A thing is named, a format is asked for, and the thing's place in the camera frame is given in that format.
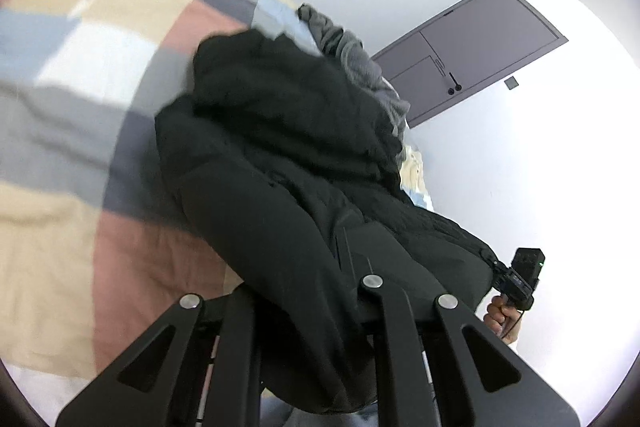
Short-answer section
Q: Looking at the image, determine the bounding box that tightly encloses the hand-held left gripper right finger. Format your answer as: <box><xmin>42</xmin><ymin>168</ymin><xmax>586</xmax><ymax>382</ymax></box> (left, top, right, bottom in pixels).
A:
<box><xmin>359</xmin><ymin>274</ymin><xmax>582</xmax><ymax>427</ymax></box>

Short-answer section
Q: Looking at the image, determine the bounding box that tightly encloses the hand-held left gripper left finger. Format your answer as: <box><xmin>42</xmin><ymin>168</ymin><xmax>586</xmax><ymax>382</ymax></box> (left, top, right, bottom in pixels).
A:
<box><xmin>55</xmin><ymin>287</ymin><xmax>262</xmax><ymax>427</ymax></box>

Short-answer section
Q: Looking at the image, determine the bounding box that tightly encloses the black puffer jacket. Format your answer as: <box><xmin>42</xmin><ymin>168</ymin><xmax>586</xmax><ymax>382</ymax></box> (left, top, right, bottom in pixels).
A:
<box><xmin>154</xmin><ymin>29</ymin><xmax>497</xmax><ymax>417</ymax></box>

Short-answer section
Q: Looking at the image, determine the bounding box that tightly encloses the person's right hand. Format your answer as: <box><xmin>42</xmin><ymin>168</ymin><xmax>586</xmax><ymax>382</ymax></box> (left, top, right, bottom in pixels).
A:
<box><xmin>482</xmin><ymin>294</ymin><xmax>524</xmax><ymax>347</ymax></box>

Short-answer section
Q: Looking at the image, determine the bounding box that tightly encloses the grey door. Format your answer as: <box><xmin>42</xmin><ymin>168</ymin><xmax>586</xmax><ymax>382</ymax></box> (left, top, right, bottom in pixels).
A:
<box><xmin>371</xmin><ymin>0</ymin><xmax>570</xmax><ymax>128</ymax></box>

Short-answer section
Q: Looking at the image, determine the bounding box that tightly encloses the patchwork bed sheet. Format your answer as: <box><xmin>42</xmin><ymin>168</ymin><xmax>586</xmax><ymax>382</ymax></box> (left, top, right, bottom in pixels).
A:
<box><xmin>0</xmin><ymin>0</ymin><xmax>437</xmax><ymax>390</ymax></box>

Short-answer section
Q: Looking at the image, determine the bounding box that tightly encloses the grey fleece jacket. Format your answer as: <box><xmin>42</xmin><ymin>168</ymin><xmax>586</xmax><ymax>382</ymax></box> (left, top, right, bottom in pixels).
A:
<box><xmin>297</xmin><ymin>3</ymin><xmax>412</xmax><ymax>144</ymax></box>

